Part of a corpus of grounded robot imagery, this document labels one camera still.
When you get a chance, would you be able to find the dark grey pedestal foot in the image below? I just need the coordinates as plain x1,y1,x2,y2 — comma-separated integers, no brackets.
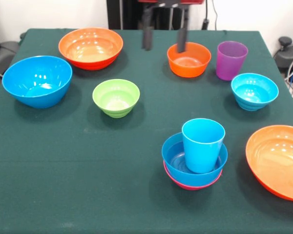
273,36,293,75

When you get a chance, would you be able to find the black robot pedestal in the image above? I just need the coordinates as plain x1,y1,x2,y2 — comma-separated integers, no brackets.
106,0,184,31

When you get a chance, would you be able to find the blue cup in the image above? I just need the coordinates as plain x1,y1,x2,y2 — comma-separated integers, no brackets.
181,118,226,174

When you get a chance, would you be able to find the medium blue bowl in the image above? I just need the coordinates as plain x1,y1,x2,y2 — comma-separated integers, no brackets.
161,132,229,188

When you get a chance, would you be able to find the black cable with plug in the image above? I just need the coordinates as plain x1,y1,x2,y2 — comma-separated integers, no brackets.
201,0,219,30

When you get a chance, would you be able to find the pink bowl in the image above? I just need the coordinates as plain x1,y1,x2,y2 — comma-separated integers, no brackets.
163,160,223,191

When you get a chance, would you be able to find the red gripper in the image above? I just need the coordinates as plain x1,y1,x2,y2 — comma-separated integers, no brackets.
139,0,205,53

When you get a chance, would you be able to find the dark green tablecloth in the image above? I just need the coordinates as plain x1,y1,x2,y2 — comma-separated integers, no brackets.
0,28,293,234

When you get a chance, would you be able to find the large blue bowl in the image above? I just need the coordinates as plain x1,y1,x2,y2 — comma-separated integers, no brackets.
1,55,73,109

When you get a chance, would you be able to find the large orange bowl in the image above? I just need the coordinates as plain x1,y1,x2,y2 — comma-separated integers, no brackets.
245,125,293,202
58,27,124,71

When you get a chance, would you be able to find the small orange bowl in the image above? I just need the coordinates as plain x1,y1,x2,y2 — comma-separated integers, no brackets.
167,42,212,78

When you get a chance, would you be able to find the purple cup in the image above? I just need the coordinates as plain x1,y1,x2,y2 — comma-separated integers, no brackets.
215,40,249,81

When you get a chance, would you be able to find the green ribbed bowl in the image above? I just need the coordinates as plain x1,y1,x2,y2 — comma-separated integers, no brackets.
92,78,141,119

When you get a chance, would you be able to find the light blue ribbed bowl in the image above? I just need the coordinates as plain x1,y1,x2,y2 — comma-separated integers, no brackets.
230,73,279,112

